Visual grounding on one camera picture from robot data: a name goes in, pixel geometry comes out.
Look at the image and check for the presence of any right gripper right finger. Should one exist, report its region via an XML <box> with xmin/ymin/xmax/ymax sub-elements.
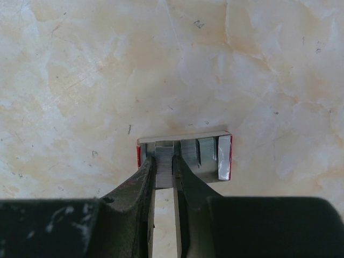
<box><xmin>173</xmin><ymin>156</ymin><xmax>343</xmax><ymax>257</ymax></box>

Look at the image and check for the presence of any staple strip piece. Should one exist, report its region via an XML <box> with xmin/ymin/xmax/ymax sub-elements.
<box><xmin>154</xmin><ymin>141</ymin><xmax>174</xmax><ymax>189</ymax></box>

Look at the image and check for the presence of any grey staple box tray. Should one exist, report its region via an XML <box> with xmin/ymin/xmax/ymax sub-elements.
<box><xmin>137</xmin><ymin>131</ymin><xmax>233</xmax><ymax>183</ymax></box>

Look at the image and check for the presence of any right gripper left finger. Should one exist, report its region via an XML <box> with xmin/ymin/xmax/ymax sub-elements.
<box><xmin>1</xmin><ymin>157</ymin><xmax>156</xmax><ymax>257</ymax></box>

